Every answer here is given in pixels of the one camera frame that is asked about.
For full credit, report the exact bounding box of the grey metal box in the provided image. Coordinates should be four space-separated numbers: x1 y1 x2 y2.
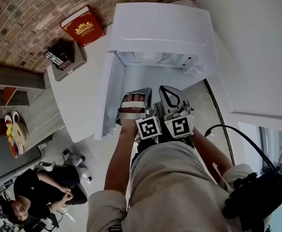
51 41 88 82

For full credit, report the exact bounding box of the black equipment pack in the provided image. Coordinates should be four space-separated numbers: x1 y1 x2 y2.
222 167 282 232

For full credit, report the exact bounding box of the red book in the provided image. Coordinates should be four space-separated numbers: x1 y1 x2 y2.
60 5 106 47

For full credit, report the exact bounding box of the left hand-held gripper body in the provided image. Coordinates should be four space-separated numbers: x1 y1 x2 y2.
116 93 163 140

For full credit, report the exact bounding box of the black window frame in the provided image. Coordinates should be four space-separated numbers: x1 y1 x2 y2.
237 121 282 195

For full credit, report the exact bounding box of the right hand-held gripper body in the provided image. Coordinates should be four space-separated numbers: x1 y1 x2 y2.
163 104 195 139

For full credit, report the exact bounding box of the black keypad terminal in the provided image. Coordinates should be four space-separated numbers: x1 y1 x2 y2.
43 38 75 71

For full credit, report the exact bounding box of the white cabinet with door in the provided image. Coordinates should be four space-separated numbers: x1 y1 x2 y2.
94 2 216 141

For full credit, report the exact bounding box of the orange bowl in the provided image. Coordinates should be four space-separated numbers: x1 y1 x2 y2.
9 143 19 158

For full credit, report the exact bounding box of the person's left forearm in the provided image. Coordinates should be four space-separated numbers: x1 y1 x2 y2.
104 118 139 195

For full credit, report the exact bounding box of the person's grey shirt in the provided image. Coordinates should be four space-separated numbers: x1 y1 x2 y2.
87 141 255 232

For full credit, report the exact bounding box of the grey wooden shelf unit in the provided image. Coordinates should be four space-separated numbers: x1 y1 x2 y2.
0 63 66 159

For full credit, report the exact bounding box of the person's right forearm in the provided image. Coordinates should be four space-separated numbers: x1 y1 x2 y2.
191 127 236 186

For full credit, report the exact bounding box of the person's left hand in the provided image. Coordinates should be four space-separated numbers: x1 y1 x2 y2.
120 93 147 115

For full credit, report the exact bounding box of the dark grey cabinet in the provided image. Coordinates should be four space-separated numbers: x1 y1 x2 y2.
0 134 44 186

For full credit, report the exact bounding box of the white counter desk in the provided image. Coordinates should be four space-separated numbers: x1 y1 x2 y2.
46 24 208 144

